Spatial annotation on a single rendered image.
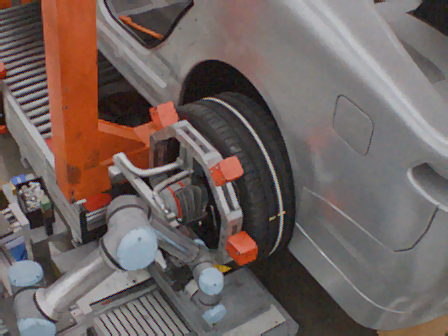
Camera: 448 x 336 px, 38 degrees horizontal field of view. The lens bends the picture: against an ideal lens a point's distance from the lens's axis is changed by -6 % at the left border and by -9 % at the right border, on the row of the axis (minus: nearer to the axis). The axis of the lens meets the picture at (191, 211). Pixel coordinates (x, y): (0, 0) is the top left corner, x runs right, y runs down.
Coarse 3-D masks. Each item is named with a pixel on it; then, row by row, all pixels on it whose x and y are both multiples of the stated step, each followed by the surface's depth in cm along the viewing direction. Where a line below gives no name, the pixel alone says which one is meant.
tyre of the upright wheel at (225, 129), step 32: (224, 96) 262; (224, 128) 244; (256, 128) 247; (256, 160) 242; (288, 160) 247; (256, 192) 241; (288, 192) 248; (256, 224) 245; (288, 224) 254; (256, 256) 258
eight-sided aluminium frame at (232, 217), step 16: (176, 128) 251; (192, 128) 252; (160, 144) 277; (192, 144) 245; (208, 144) 246; (160, 160) 284; (208, 160) 240; (160, 176) 287; (208, 176) 243; (224, 192) 246; (224, 208) 242; (240, 208) 244; (224, 224) 245; (240, 224) 247; (224, 240) 250; (224, 256) 255
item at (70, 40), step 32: (64, 0) 234; (64, 32) 243; (64, 64) 253; (96, 64) 262; (64, 96) 264; (96, 96) 273; (64, 128) 275; (96, 128) 285; (64, 160) 289; (96, 160) 297; (64, 192) 307; (96, 192) 310
